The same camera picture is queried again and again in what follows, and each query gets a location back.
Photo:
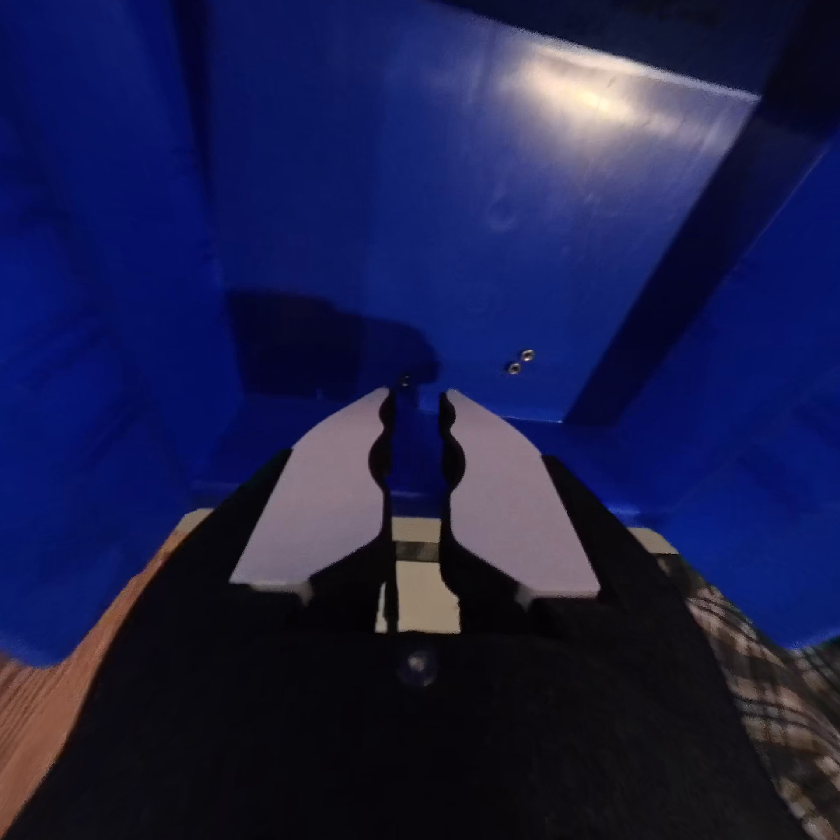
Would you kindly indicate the blue plastic parts bin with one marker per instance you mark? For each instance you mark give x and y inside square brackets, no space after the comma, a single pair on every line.
[459,197]

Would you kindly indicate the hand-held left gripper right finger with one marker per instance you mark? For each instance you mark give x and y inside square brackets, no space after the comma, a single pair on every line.
[518,505]

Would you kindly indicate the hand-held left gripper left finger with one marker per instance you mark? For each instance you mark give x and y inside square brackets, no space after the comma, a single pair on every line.
[315,499]

